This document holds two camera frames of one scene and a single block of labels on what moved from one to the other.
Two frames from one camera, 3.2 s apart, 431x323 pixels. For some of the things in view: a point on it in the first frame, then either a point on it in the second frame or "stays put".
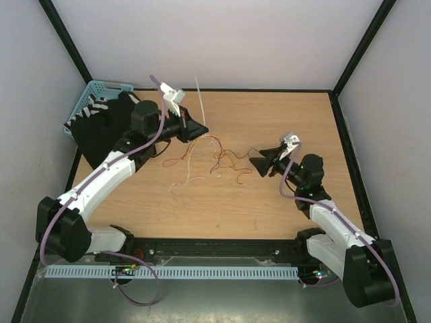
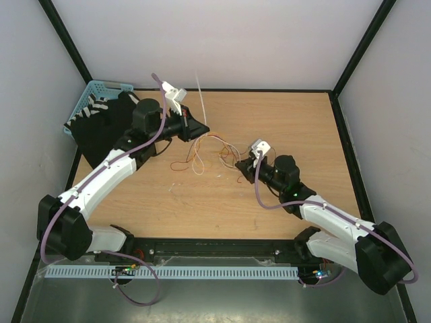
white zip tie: [199, 93] stays put
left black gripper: [189, 128] stays put
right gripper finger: [262, 164] → [247, 167]
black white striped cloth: [95, 104] stays put
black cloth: [97, 134] stays put
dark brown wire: [237, 157] → [221, 138]
